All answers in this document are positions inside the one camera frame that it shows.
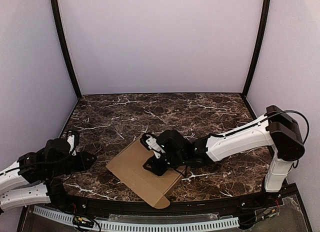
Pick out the brown cardboard box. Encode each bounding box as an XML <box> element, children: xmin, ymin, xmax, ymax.
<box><xmin>106</xmin><ymin>138</ymin><xmax>186</xmax><ymax>209</ymax></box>

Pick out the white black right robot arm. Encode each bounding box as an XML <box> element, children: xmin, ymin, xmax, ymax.
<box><xmin>139</xmin><ymin>105</ymin><xmax>308</xmax><ymax>193</ymax></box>

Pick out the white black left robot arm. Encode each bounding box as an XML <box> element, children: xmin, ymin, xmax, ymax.
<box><xmin>0</xmin><ymin>138</ymin><xmax>97</xmax><ymax>213</ymax></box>

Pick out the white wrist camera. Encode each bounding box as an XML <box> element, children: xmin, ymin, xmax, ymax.
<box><xmin>139</xmin><ymin>132</ymin><xmax>165</xmax><ymax>159</ymax></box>
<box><xmin>66</xmin><ymin>130</ymin><xmax>80</xmax><ymax>156</ymax></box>

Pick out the small green circuit board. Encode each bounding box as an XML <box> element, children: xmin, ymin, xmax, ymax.
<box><xmin>72</xmin><ymin>215</ymin><xmax>95</xmax><ymax>228</ymax></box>

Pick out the black frame post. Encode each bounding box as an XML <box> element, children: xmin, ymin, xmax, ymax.
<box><xmin>50</xmin><ymin>0</ymin><xmax>82</xmax><ymax>100</ymax></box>
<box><xmin>241</xmin><ymin>0</ymin><xmax>271</xmax><ymax>99</ymax></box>

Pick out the white slotted cable duct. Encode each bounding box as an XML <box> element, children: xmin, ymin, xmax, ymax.
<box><xmin>33</xmin><ymin>206</ymin><xmax>239</xmax><ymax>232</ymax></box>

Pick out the black left frame post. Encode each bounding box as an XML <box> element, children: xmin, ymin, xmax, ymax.
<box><xmin>50</xmin><ymin>0</ymin><xmax>82</xmax><ymax>100</ymax></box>

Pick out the black right frame post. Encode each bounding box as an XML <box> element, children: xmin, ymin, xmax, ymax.
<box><xmin>241</xmin><ymin>0</ymin><xmax>271</xmax><ymax>99</ymax></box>

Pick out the black front table rail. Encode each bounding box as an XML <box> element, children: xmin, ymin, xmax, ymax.
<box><xmin>48</xmin><ymin>190</ymin><xmax>284</xmax><ymax>218</ymax></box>

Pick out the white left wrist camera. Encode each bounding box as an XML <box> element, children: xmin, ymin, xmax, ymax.
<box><xmin>66</xmin><ymin>130</ymin><xmax>80</xmax><ymax>156</ymax></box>

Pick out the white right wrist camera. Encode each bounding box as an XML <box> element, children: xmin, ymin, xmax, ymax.
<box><xmin>139</xmin><ymin>132</ymin><xmax>165</xmax><ymax>159</ymax></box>

